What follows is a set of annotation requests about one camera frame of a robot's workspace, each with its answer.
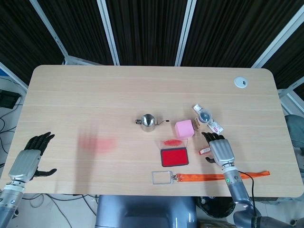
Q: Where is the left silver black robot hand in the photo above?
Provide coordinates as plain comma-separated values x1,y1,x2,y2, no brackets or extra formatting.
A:
8,132,57,182

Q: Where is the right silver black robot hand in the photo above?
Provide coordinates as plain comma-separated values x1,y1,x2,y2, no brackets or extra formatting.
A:
201,132,236,167

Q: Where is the red ink pad clear lid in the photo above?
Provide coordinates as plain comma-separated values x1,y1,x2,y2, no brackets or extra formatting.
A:
159,138,190,167

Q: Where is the seasoning bottle blue cap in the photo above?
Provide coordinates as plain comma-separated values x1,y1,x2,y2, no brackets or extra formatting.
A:
194,109,212,131

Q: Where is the pink foam cube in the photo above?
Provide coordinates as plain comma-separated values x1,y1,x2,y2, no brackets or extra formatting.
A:
174,120,195,138

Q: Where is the black box device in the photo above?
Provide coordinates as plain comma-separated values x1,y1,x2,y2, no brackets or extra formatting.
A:
0,89,21,110

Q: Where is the grey chair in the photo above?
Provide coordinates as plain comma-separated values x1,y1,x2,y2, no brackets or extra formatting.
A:
284,114,304,152

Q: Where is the stainless steel gooseneck kettle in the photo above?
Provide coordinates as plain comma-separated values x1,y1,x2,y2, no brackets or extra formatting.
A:
134,113,170,133

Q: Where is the grey robot torso base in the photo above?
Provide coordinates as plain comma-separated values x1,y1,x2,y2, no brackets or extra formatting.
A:
95,195,198,228

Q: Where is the orange lanyard with clip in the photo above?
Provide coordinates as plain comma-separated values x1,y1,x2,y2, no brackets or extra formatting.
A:
173,171,271,183

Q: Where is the metal badge holder frame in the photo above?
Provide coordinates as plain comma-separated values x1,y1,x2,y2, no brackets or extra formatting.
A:
151,170,175,185

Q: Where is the white round cable grommet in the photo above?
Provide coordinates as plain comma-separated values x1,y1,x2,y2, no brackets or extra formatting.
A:
234,76,248,89

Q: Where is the white partition frame post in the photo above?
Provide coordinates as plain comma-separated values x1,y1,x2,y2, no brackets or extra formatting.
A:
175,0,197,67
96,0,120,66
28,0,72,65
250,9,304,68

